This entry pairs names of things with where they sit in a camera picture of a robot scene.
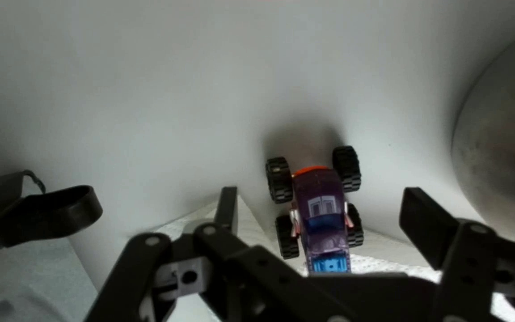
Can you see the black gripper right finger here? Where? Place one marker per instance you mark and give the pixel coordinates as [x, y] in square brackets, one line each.
[477, 268]

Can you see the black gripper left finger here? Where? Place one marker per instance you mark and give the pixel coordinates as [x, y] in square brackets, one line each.
[168, 274]

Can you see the purple toy car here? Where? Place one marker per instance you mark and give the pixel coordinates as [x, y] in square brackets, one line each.
[320, 208]

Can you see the clear plastic bag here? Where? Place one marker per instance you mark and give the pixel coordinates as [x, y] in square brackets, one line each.
[383, 251]

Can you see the black toaster oven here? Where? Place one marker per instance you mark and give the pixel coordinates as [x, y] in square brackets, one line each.
[48, 208]

